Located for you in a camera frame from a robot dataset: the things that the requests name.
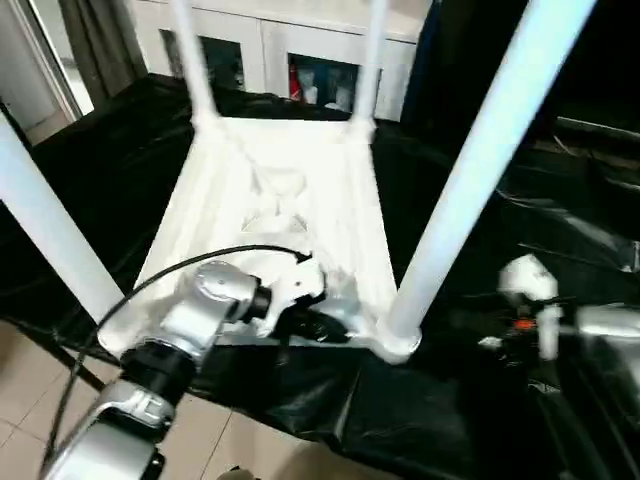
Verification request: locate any white plastic table top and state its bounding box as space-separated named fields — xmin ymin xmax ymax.
xmin=97 ymin=117 xmax=425 ymax=367

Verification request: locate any black mat cover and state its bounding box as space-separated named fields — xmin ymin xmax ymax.
xmin=0 ymin=72 xmax=640 ymax=480

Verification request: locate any black metal stand leg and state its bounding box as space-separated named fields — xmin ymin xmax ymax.
xmin=46 ymin=338 xmax=107 ymax=392

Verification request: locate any grey metal rod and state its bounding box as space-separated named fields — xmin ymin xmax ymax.
xmin=556 ymin=116 xmax=640 ymax=140

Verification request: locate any white cabinet with glass doors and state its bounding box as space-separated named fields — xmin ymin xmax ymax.
xmin=129 ymin=0 xmax=422 ymax=120

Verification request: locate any black case with gold label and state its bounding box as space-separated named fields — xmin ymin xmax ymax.
xmin=403 ymin=0 xmax=562 ymax=132

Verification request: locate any grey curtain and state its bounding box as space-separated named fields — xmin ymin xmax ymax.
xmin=58 ymin=0 xmax=150 ymax=102

